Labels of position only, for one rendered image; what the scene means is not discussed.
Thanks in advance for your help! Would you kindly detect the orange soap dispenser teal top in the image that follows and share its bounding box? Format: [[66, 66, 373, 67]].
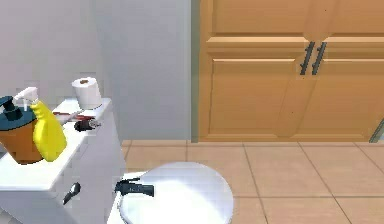
[[0, 95, 44, 165]]

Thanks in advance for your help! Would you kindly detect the dark silver flush handle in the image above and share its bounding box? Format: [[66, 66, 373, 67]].
[[62, 182, 82, 206]]

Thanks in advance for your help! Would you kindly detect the yellow spray bottle white nozzle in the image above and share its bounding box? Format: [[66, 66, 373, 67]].
[[13, 86, 68, 163]]

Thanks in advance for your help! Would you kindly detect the black oblong object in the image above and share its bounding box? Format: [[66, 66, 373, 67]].
[[114, 177, 156, 198]]

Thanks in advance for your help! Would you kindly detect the red and white brush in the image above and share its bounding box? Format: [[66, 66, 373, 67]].
[[52, 109, 98, 126]]

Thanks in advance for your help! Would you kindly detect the black door handle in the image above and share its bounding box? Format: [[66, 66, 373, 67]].
[[299, 41, 316, 76], [311, 41, 328, 76]]

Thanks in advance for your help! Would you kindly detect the small black and silver object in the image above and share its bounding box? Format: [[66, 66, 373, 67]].
[[73, 119, 102, 133]]

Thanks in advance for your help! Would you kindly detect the wooden double door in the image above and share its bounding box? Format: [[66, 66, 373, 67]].
[[198, 0, 384, 143]]

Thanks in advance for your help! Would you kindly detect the white toilet paper roll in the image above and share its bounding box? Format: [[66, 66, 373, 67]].
[[71, 76, 104, 111]]

